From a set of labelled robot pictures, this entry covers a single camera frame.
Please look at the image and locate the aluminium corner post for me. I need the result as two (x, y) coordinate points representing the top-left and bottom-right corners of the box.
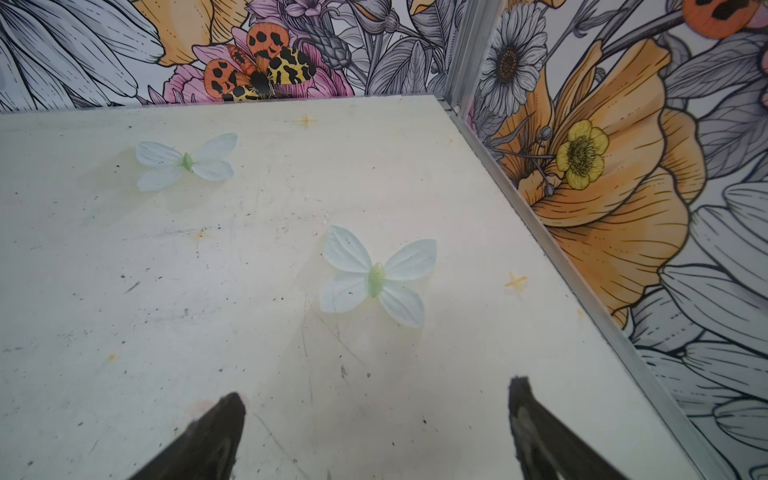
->
(443, 0), (504, 116)

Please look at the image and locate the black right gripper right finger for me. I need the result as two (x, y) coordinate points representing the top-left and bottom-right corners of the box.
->
(508, 377), (625, 480)

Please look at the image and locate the aluminium table edge rail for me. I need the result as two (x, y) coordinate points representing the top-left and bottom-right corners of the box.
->
(437, 97), (729, 479)

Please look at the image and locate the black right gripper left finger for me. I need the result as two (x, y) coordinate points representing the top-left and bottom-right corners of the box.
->
(130, 392), (246, 480)

